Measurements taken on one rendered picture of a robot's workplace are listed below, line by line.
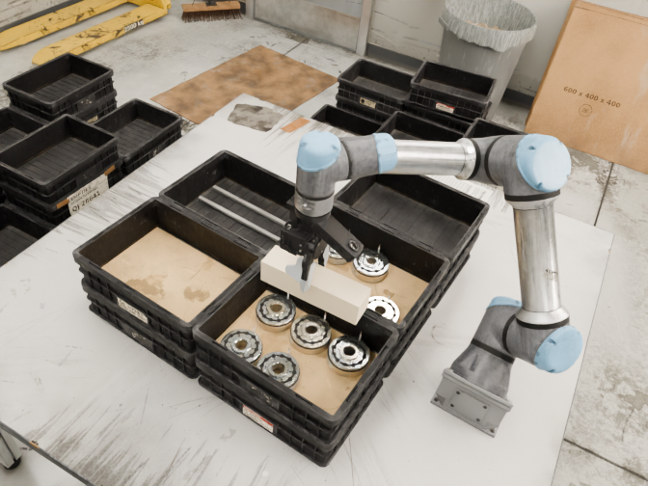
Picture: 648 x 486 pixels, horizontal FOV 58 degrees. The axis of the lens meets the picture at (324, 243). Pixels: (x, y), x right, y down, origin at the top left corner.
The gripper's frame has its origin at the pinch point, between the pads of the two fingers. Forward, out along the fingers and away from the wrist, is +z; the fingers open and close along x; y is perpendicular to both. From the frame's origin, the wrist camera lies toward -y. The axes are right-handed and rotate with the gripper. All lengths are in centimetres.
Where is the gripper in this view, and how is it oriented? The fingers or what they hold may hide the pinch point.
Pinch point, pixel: (314, 279)
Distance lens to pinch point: 126.9
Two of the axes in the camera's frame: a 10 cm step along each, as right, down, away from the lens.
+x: -4.7, 5.8, -6.6
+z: -0.9, 7.2, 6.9
